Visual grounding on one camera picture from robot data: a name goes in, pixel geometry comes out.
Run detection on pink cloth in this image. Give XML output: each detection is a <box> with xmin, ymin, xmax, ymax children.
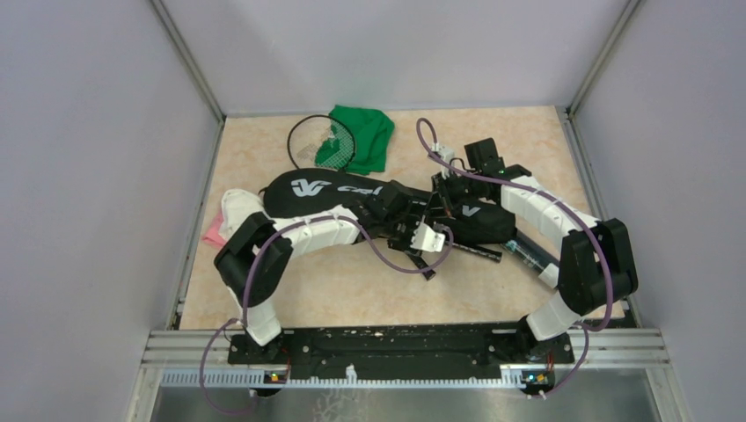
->
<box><xmin>201</xmin><ymin>211</ymin><xmax>226</xmax><ymax>249</ymax></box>

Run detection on black racket bag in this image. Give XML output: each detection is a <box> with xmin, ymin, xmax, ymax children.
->
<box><xmin>263</xmin><ymin>168</ymin><xmax>517</xmax><ymax>246</ymax></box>

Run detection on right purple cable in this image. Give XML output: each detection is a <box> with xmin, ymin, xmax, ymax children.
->
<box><xmin>415</xmin><ymin>118</ymin><xmax>616</xmax><ymax>400</ymax></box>

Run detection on badminton racket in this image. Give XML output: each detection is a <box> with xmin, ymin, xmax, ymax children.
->
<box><xmin>286</xmin><ymin>114</ymin><xmax>356</xmax><ymax>171</ymax></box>
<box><xmin>404</xmin><ymin>244</ymin><xmax>502</xmax><ymax>280</ymax></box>

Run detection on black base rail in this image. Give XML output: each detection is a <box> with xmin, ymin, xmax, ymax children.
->
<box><xmin>228</xmin><ymin>323</ymin><xmax>574</xmax><ymax>389</ymax></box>

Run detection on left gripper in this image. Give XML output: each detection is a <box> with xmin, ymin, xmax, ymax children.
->
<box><xmin>380</xmin><ymin>210</ymin><xmax>430</xmax><ymax>256</ymax></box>

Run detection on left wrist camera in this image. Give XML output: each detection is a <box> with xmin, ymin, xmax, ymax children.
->
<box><xmin>410</xmin><ymin>222</ymin><xmax>446</xmax><ymax>252</ymax></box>

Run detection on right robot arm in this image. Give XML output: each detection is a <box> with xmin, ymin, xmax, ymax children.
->
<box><xmin>426</xmin><ymin>138</ymin><xmax>639</xmax><ymax>362</ymax></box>

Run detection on purple cable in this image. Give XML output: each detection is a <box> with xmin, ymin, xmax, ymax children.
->
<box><xmin>415</xmin><ymin>118</ymin><xmax>616</xmax><ymax>400</ymax></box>
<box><xmin>199</xmin><ymin>215</ymin><xmax>456</xmax><ymax>418</ymax></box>

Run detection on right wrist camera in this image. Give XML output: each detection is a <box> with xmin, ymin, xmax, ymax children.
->
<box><xmin>431</xmin><ymin>142</ymin><xmax>455</xmax><ymax>178</ymax></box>

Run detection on black shuttlecock tube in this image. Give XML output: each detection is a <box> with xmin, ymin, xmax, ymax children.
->
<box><xmin>501</xmin><ymin>230</ymin><xmax>560</xmax><ymax>289</ymax></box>

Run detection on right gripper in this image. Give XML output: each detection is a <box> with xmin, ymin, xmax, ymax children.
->
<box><xmin>425</xmin><ymin>169</ymin><xmax>482</xmax><ymax>219</ymax></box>

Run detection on green cloth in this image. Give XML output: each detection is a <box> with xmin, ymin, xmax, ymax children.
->
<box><xmin>313</xmin><ymin>105</ymin><xmax>395</xmax><ymax>176</ymax></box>

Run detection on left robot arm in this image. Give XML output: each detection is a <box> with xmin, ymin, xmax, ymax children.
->
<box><xmin>214</xmin><ymin>183</ymin><xmax>452</xmax><ymax>364</ymax></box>

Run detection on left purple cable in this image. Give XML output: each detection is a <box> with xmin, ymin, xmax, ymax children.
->
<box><xmin>199</xmin><ymin>215</ymin><xmax>456</xmax><ymax>418</ymax></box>

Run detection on white towel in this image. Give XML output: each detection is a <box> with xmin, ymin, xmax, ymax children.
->
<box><xmin>218</xmin><ymin>188</ymin><xmax>266</xmax><ymax>241</ymax></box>

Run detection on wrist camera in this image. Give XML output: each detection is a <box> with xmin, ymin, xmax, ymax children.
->
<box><xmin>431</xmin><ymin>142</ymin><xmax>455</xmax><ymax>178</ymax></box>
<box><xmin>410</xmin><ymin>222</ymin><xmax>446</xmax><ymax>252</ymax></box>

